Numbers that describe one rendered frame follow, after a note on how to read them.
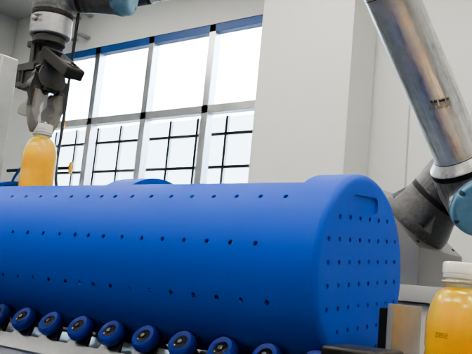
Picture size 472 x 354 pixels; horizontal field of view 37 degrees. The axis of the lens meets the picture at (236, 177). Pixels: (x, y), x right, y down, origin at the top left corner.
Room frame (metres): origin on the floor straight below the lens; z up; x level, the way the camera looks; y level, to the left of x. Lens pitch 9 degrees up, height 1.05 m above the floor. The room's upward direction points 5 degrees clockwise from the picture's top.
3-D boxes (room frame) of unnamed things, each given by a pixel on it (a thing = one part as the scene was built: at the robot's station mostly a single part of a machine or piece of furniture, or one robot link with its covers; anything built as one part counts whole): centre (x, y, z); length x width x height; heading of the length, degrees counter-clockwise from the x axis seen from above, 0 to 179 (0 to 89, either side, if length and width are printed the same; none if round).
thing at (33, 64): (1.47, 0.44, 1.49); 0.09 x 0.08 x 0.12; 53
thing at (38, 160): (1.45, 0.42, 1.25); 0.07 x 0.07 x 0.19
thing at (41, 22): (1.46, 0.44, 1.57); 0.10 x 0.09 x 0.05; 143
